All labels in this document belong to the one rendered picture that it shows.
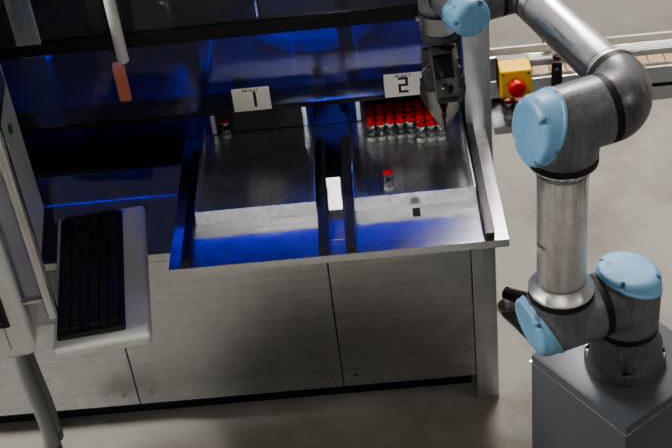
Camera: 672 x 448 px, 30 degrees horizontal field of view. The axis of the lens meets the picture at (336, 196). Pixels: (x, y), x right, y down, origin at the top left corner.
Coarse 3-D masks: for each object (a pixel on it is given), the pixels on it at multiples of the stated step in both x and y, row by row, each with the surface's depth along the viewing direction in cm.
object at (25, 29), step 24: (24, 0) 264; (24, 24) 268; (216, 24) 270; (240, 24) 269; (264, 24) 269; (288, 24) 269; (312, 24) 269; (336, 24) 269; (360, 24) 270; (0, 48) 271; (24, 48) 271; (48, 48) 271; (72, 48) 271; (96, 48) 272; (384, 96) 281; (408, 96) 281; (120, 120) 283; (144, 120) 283
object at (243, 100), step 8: (248, 88) 278; (256, 88) 278; (264, 88) 279; (232, 96) 280; (240, 96) 280; (248, 96) 280; (256, 96) 280; (264, 96) 280; (240, 104) 281; (248, 104) 281; (264, 104) 281
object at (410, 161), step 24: (456, 120) 290; (360, 144) 286; (384, 144) 285; (408, 144) 284; (432, 144) 283; (456, 144) 283; (360, 168) 279; (384, 168) 278; (408, 168) 277; (432, 168) 276; (456, 168) 275; (360, 192) 272; (384, 192) 271; (408, 192) 265; (432, 192) 265; (456, 192) 265
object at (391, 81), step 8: (416, 72) 277; (384, 80) 278; (392, 80) 278; (400, 80) 278; (408, 80) 278; (416, 80) 278; (384, 88) 279; (392, 88) 279; (408, 88) 279; (416, 88) 280; (392, 96) 281
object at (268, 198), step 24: (312, 120) 290; (216, 144) 292; (240, 144) 291; (264, 144) 290; (288, 144) 289; (312, 144) 288; (216, 168) 284; (240, 168) 283; (264, 168) 282; (288, 168) 282; (312, 168) 281; (216, 192) 277; (240, 192) 276; (264, 192) 275; (288, 192) 274; (312, 192) 273; (216, 216) 267; (240, 216) 267; (264, 216) 267; (288, 216) 268
